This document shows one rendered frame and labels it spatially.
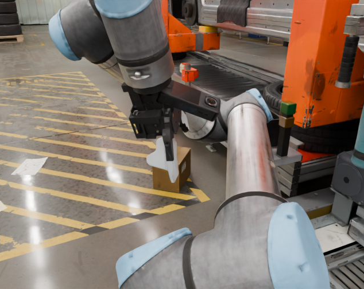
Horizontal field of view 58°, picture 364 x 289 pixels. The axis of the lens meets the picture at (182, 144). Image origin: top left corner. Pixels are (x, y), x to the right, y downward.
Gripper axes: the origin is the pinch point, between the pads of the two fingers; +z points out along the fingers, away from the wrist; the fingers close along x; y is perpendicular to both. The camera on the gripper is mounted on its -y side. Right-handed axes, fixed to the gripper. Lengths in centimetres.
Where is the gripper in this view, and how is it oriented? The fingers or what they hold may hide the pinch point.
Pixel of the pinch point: (183, 156)
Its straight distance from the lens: 70.5
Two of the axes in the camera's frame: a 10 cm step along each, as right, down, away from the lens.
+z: 1.9, 7.2, 6.7
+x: -1.7, 6.9, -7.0
